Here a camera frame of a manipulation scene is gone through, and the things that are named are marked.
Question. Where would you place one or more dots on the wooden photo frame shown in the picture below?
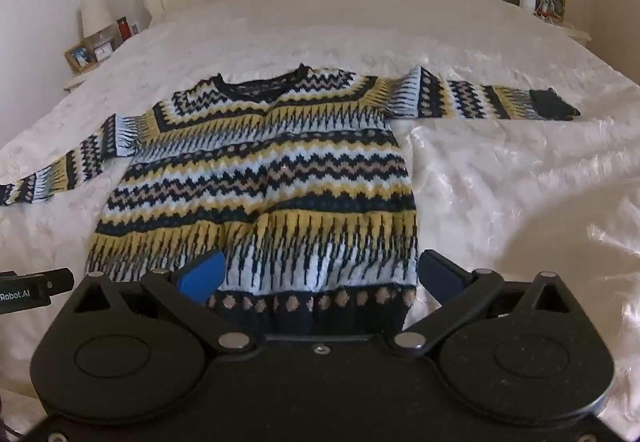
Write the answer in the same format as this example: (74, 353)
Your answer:
(550, 5)
(80, 56)

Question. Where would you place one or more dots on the framed desk clock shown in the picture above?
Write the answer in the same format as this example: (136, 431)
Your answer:
(103, 50)

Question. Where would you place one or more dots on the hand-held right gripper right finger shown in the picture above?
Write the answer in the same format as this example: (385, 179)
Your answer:
(439, 273)

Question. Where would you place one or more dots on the patterned knit sweater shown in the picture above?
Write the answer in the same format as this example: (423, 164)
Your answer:
(280, 182)

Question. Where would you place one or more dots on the cream nightstand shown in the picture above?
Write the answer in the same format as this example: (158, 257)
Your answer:
(577, 29)
(75, 80)

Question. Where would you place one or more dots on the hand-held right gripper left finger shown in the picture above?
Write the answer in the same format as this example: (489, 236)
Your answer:
(201, 274)

